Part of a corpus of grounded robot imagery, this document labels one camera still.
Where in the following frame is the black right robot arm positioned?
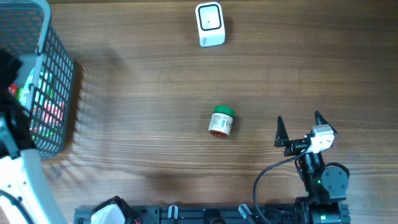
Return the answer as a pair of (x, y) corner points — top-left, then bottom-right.
(274, 111), (351, 224)

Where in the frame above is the red toothpaste box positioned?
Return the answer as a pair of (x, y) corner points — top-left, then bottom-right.
(8, 85), (18, 96)

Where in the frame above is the white barcode scanner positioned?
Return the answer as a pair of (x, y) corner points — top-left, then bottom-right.
(195, 2), (226, 47)

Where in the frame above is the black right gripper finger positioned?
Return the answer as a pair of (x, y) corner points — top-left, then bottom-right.
(315, 111), (338, 134)
(274, 116), (290, 147)

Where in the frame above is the green lid jar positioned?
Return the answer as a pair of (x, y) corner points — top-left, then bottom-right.
(208, 105), (234, 138)

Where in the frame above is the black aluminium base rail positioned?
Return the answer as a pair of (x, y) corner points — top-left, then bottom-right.
(73, 195), (299, 224)

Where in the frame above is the grey plastic basket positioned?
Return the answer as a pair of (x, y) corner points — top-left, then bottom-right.
(1, 0), (75, 159)

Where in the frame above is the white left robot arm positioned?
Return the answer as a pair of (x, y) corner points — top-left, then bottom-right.
(1, 50), (67, 223)

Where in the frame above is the green snack bag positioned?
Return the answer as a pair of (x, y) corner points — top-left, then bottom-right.
(30, 88), (65, 143)

